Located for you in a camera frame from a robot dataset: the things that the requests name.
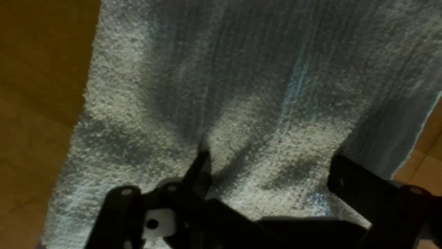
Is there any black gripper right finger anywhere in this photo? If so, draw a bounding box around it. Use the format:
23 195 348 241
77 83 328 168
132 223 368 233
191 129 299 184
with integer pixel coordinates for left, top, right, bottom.
325 152 442 249

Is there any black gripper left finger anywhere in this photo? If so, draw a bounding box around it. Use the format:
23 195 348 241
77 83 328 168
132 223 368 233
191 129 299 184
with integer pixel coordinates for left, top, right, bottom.
85 143 218 249

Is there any light blue white towel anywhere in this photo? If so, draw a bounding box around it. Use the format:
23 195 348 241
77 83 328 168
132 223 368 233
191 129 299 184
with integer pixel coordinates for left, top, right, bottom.
38 0 442 249

